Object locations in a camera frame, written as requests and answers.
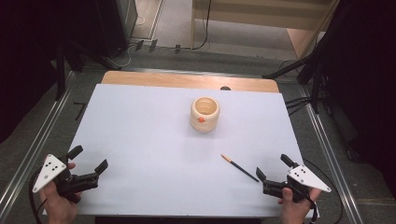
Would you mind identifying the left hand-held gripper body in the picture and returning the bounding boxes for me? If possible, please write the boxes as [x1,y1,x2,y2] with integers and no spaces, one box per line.
[32,153,101,200]

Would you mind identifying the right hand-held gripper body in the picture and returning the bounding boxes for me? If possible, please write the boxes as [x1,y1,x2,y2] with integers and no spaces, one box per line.
[262,164,332,203]

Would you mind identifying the black pencil with orange end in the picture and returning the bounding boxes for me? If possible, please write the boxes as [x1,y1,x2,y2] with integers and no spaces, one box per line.
[220,153,260,183]

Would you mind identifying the cream ribbed pen holder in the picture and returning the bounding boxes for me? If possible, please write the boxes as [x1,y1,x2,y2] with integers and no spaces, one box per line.
[190,96,221,134]

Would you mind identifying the person's right hand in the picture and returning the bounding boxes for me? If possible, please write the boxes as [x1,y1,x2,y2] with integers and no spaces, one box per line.
[277,187,322,224]

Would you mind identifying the person's left hand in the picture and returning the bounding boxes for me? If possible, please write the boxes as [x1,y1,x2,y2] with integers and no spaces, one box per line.
[38,161,82,224]

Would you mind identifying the white board sheet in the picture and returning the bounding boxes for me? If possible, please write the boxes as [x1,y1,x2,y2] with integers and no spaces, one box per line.
[41,83,312,218]

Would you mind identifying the black stand legs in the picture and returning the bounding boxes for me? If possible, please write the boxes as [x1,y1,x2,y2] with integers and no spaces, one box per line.
[262,52,331,115]
[54,40,122,101]

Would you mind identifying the wooden table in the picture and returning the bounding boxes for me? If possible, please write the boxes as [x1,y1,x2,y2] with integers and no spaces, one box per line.
[101,70,280,93]

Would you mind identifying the dark cabinet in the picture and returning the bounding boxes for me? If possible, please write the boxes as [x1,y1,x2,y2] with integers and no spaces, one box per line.
[96,0,138,52]

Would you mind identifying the light wooden furniture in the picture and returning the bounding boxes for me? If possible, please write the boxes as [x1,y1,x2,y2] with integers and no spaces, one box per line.
[190,0,340,60]

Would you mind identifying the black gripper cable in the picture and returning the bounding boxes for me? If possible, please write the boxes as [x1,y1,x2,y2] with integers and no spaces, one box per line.
[28,169,49,224]
[303,158,345,224]

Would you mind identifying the metal floor rail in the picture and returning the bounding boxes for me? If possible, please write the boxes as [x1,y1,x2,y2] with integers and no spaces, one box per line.
[299,85,363,224]
[0,70,76,216]

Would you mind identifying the white floor cable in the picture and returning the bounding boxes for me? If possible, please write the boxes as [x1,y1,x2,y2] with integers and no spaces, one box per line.
[116,15,147,68]

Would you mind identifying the black hanging cable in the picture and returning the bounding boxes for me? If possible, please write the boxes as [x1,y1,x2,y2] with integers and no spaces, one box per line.
[191,0,213,50]

